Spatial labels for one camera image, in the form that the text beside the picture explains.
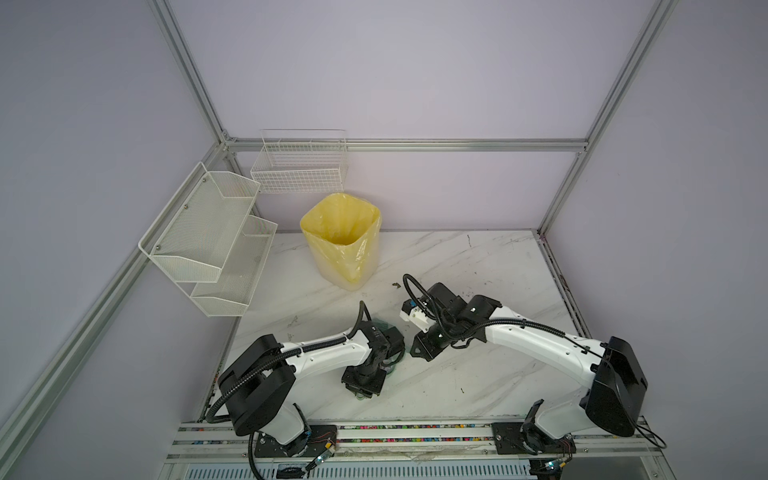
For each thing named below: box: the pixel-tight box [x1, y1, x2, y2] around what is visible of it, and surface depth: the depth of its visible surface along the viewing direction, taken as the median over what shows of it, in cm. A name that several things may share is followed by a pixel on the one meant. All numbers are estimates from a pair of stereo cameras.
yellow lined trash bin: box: [300, 193, 383, 291], surface depth 95 cm
